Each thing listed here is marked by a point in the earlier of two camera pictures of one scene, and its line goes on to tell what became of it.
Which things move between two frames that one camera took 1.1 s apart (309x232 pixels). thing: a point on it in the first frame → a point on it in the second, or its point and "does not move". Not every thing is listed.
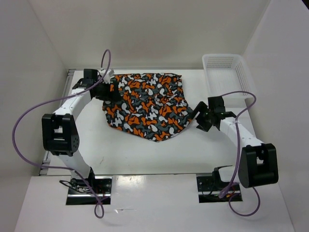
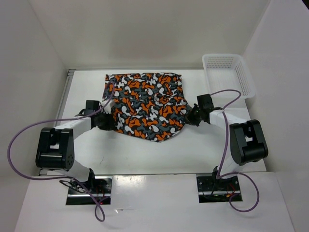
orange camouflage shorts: x=153 y=106 does not move
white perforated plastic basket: x=226 y=73 does not move
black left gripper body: x=103 y=92 → x=104 y=121
